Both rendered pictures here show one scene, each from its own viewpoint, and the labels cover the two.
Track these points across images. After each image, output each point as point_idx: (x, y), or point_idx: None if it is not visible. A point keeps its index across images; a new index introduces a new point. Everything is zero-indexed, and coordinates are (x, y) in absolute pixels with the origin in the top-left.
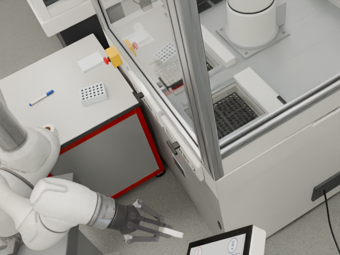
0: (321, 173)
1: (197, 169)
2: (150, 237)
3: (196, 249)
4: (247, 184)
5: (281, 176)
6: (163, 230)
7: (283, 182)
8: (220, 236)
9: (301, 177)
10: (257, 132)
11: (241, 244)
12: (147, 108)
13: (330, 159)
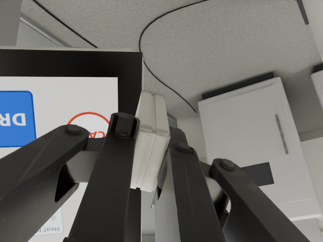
0: (306, 9)
1: None
2: (43, 223)
3: (107, 116)
4: (321, 17)
5: (316, 20)
6: (131, 186)
7: (308, 2)
8: (132, 238)
9: (307, 7)
10: None
11: None
12: None
13: (317, 39)
